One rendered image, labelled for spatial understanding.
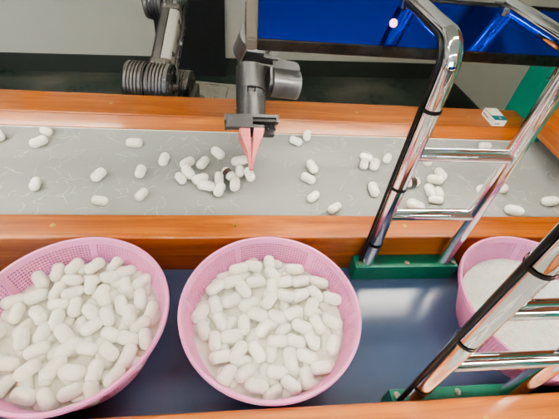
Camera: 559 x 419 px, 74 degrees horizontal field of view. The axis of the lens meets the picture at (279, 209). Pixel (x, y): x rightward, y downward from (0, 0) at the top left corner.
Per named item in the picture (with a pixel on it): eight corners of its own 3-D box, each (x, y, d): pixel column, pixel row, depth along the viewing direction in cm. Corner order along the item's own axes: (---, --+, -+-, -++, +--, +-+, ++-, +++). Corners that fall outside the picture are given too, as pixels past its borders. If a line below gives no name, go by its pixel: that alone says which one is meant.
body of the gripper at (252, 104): (279, 124, 69) (279, 86, 70) (224, 122, 68) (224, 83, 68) (274, 134, 75) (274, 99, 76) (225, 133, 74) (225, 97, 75)
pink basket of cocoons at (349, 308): (165, 297, 64) (157, 264, 57) (300, 252, 74) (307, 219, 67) (215, 464, 48) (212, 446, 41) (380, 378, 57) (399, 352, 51)
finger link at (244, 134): (278, 167, 68) (277, 117, 69) (239, 166, 67) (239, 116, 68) (274, 173, 75) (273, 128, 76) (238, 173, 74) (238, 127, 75)
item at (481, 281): (432, 273, 72) (443, 255, 68) (536, 272, 74) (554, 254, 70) (486, 396, 56) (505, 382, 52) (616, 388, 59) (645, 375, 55)
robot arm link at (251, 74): (233, 67, 74) (239, 54, 69) (266, 71, 77) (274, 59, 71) (233, 101, 74) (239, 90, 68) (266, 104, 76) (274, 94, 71)
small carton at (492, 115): (481, 114, 102) (484, 107, 101) (492, 114, 102) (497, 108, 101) (492, 125, 98) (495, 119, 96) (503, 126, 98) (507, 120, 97)
